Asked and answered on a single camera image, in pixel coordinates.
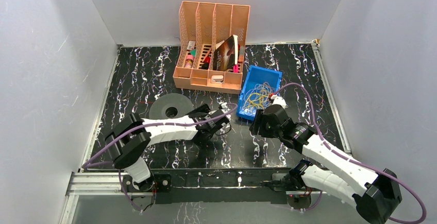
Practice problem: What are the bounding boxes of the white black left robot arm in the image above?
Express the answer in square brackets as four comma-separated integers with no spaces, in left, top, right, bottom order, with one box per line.
[105,102,230,192]

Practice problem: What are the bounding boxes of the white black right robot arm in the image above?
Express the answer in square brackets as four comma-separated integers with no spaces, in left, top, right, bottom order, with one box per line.
[250,105,402,223]

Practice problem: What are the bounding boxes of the dark book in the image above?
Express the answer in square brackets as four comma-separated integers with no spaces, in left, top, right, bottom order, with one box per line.
[212,35,239,72]

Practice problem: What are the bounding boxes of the pink marker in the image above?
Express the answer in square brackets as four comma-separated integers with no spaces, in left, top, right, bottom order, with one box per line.
[233,64,239,73]

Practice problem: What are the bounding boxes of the white pink stapler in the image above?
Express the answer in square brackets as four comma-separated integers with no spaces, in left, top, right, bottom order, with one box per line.
[210,75,224,84]

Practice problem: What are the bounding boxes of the grey filament spool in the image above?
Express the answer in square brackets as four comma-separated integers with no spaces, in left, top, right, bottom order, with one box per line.
[148,93,194,120]

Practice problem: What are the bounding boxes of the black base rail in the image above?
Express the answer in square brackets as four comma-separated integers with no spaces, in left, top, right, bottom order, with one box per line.
[123,167,325,206]

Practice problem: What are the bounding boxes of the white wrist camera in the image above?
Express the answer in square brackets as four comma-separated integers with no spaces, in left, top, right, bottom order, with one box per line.
[219,102,228,113]
[269,94,287,109]

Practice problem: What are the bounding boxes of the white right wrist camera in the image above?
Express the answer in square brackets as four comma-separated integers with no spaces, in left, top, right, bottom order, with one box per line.
[269,94,287,109]

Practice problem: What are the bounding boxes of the red black bottle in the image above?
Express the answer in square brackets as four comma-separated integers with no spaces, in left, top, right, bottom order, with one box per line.
[200,56,211,70]

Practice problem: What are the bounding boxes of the pink sticker roll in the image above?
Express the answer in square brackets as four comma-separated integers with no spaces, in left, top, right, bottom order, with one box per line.
[184,53,195,68]

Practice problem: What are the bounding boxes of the blue plastic bin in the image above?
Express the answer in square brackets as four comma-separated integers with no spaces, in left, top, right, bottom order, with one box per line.
[237,65,282,120]

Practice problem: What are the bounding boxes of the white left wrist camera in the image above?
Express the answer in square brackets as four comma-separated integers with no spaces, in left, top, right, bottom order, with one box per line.
[219,102,228,113]

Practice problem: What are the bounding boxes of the pink desk organizer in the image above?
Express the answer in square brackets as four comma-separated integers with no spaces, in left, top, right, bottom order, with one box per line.
[173,1,250,94]

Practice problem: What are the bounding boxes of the yellow wire bundle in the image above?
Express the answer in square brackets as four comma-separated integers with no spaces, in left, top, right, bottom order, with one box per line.
[243,81,274,114]

